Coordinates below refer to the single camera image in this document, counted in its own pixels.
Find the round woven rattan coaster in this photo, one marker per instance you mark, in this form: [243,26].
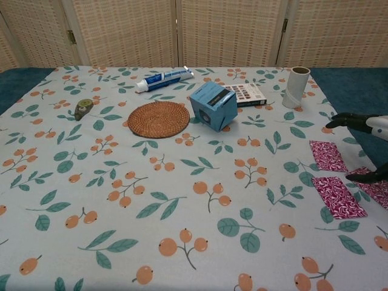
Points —
[157,119]

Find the brass screen hinge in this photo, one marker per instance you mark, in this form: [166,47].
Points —
[71,36]
[284,25]

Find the blue cardboard box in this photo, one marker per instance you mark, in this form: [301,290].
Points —
[212,103]

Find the white cardboard tube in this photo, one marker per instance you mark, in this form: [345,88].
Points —
[294,88]

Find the floral print tablecloth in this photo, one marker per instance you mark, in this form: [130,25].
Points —
[182,212]

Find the flat box with swatch grid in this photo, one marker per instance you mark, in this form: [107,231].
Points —
[248,92]

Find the woven folding screen panel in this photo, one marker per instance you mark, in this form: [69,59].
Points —
[6,51]
[336,30]
[127,30]
[39,30]
[230,30]

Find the blue white toothpaste tube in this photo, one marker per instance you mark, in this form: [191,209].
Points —
[160,79]

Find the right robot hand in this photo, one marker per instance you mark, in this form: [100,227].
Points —
[354,121]

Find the green correction tape dispenser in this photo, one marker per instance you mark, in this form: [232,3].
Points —
[82,109]

